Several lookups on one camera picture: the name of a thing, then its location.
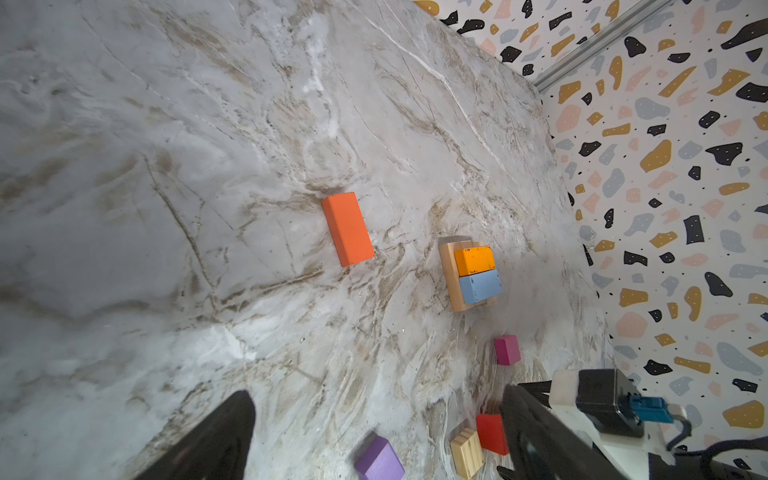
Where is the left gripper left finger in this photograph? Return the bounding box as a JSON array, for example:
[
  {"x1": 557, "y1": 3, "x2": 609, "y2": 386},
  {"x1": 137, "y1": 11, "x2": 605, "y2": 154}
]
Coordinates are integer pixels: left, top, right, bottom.
[{"x1": 138, "y1": 390, "x2": 256, "y2": 479}]

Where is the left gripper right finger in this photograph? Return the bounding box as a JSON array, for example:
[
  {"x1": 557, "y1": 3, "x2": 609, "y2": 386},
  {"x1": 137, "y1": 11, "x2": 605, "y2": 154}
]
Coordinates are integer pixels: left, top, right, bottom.
[{"x1": 500, "y1": 385, "x2": 623, "y2": 479}]

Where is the red block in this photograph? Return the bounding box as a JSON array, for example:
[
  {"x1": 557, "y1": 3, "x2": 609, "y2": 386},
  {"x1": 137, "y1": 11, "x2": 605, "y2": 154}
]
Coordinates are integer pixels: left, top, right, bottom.
[{"x1": 476, "y1": 414, "x2": 509, "y2": 456}]

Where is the light blue block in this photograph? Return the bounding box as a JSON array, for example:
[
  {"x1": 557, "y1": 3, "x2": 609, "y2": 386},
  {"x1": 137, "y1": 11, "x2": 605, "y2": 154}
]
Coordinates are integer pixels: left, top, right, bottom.
[{"x1": 459, "y1": 269, "x2": 503, "y2": 304}]

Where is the orange block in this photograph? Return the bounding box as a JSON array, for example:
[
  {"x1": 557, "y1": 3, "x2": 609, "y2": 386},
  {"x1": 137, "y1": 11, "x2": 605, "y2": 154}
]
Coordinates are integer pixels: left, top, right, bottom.
[{"x1": 454, "y1": 246, "x2": 496, "y2": 277}]

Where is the natural wood block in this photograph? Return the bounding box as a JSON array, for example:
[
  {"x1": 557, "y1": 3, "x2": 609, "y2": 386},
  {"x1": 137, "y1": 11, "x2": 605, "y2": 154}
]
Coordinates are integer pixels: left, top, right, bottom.
[{"x1": 438, "y1": 236, "x2": 475, "y2": 313}]

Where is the orange-red block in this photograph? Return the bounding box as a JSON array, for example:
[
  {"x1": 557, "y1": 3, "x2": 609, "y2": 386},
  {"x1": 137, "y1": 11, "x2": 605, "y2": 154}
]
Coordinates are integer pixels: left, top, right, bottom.
[{"x1": 322, "y1": 192, "x2": 375, "y2": 268}]

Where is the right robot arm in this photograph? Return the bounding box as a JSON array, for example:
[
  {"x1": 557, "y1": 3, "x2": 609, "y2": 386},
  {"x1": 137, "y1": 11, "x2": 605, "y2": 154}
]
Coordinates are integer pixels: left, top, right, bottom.
[{"x1": 649, "y1": 436, "x2": 767, "y2": 480}]

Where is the small natural wood cube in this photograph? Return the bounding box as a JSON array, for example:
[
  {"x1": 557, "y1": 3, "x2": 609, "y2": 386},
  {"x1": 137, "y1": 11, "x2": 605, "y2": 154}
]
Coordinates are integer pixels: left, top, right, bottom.
[{"x1": 450, "y1": 427, "x2": 485, "y2": 480}]

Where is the magenta cube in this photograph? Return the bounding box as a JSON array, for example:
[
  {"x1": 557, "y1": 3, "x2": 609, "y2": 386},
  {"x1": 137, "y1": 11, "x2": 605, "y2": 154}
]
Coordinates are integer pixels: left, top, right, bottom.
[{"x1": 493, "y1": 335, "x2": 521, "y2": 366}]

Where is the purple cube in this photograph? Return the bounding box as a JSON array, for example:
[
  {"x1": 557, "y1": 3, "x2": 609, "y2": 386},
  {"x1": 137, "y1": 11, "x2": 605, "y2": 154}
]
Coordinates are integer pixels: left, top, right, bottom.
[{"x1": 354, "y1": 435, "x2": 405, "y2": 480}]

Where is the right corner aluminium post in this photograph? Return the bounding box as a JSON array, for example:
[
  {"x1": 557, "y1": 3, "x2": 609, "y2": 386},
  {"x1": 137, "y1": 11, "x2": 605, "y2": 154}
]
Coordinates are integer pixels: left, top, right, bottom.
[{"x1": 533, "y1": 0, "x2": 673, "y2": 92}]

